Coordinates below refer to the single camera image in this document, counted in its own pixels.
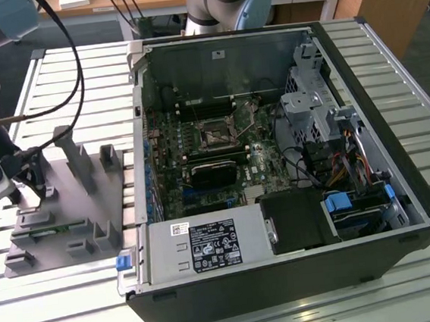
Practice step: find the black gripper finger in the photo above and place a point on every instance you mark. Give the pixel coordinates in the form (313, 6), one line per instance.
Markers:
(38, 174)
(14, 195)

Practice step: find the thin metal locking lever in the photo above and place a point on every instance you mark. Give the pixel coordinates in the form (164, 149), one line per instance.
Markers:
(196, 116)

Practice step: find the CPU socket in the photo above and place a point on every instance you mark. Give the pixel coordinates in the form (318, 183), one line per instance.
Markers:
(216, 134)

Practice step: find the grey parts rack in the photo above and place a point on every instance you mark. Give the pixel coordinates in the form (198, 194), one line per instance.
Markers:
(78, 204)

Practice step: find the green RAM stick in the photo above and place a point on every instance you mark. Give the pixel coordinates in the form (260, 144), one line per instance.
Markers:
(50, 232)

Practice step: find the blue case latch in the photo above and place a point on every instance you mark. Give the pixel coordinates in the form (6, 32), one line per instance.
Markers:
(124, 263)

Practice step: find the silver power supply with label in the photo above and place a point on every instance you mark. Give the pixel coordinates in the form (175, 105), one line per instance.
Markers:
(163, 257)

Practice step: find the black graphics card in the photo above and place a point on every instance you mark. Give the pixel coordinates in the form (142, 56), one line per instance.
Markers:
(212, 176)

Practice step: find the black RAM stick with label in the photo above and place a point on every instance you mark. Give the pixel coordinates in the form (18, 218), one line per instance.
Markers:
(217, 100)

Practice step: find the silver chipset heatsink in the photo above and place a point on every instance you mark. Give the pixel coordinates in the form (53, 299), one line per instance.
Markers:
(253, 194)

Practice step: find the green motherboard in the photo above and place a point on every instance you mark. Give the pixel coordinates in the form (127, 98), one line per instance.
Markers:
(265, 164)

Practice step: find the black open PC case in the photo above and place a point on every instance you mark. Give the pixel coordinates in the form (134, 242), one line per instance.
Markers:
(251, 298)

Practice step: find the black plastic shroud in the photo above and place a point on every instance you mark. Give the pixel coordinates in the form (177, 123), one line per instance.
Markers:
(296, 218)

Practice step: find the silver drive cage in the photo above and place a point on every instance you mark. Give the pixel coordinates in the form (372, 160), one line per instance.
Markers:
(308, 102)

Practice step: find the hard disk in blue carrier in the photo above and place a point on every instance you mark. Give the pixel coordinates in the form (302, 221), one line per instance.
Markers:
(337, 202)

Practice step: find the blue drive bay clip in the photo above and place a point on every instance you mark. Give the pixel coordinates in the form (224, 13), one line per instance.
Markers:
(389, 191)

